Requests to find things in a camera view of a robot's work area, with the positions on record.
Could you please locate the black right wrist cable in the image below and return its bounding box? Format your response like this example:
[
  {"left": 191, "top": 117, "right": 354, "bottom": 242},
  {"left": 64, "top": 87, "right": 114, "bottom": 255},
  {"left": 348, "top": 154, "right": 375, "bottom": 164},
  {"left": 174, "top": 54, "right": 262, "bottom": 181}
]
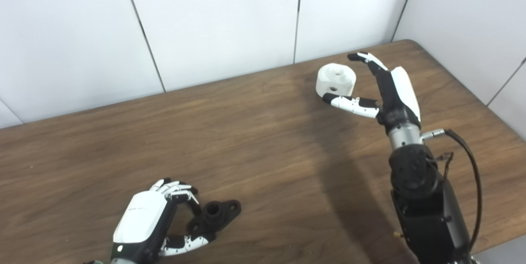
[{"left": 420, "top": 129, "right": 482, "bottom": 252}]

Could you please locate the round white piece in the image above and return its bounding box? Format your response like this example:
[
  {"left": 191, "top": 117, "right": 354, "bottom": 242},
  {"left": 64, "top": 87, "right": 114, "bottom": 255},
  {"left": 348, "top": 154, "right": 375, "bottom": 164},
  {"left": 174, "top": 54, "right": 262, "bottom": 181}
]
[{"left": 316, "top": 63, "right": 357, "bottom": 97}]

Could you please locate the black flanged holder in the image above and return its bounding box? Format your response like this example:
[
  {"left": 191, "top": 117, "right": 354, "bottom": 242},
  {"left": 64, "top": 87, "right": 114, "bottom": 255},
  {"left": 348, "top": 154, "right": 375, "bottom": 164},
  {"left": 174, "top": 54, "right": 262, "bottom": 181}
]
[{"left": 186, "top": 200, "right": 242, "bottom": 235}]

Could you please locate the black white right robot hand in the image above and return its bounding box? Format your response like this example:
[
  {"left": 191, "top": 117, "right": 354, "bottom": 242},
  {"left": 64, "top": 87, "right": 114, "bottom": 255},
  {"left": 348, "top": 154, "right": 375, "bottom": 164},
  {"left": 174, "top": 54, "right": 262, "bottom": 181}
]
[{"left": 322, "top": 52, "right": 422, "bottom": 135}]

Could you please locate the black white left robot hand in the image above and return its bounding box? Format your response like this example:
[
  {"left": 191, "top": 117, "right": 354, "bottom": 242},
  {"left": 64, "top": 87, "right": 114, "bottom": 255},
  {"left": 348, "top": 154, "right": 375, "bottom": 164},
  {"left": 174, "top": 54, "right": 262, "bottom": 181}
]
[{"left": 110, "top": 178, "right": 216, "bottom": 264}]

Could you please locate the thin black right arm wire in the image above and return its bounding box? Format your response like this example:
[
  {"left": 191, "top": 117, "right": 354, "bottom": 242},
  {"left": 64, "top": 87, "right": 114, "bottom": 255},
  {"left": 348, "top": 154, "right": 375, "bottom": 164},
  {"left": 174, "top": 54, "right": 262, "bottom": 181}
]
[{"left": 435, "top": 152, "right": 455, "bottom": 179}]

